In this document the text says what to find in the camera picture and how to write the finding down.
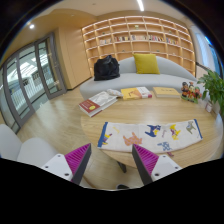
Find white towel with animal print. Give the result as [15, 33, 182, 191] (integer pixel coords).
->
[97, 118, 204, 155]

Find grey-framed glass doors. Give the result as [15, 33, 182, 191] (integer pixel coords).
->
[0, 32, 68, 134]

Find flat yellow book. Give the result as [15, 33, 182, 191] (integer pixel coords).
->
[152, 86, 182, 99]

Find black bag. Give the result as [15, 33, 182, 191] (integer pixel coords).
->
[93, 54, 121, 82]

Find yellow cushion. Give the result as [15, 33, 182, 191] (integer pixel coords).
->
[133, 53, 161, 75]

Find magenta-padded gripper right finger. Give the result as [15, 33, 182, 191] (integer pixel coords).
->
[131, 143, 183, 186]

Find green potted plant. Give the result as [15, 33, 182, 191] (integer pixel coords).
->
[196, 69, 224, 118]

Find long ceiling light strip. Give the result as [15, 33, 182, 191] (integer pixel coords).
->
[136, 0, 145, 13]

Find wooden wall shelf unit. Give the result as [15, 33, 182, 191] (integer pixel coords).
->
[81, 15, 197, 77]

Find grey curved sofa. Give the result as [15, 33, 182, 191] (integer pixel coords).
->
[79, 55, 198, 100]

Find white chair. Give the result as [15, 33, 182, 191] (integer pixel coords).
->
[0, 123, 59, 168]

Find yellow and white book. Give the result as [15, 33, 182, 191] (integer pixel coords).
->
[120, 86, 153, 101]

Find window with white curtain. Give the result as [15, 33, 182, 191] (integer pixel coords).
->
[196, 33, 223, 78]

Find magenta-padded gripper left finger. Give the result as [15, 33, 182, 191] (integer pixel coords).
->
[41, 143, 92, 186]

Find small white and red can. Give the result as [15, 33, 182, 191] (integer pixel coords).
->
[204, 101, 214, 114]

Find colourful figurine group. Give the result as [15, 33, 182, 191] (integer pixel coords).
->
[180, 81, 203, 104]

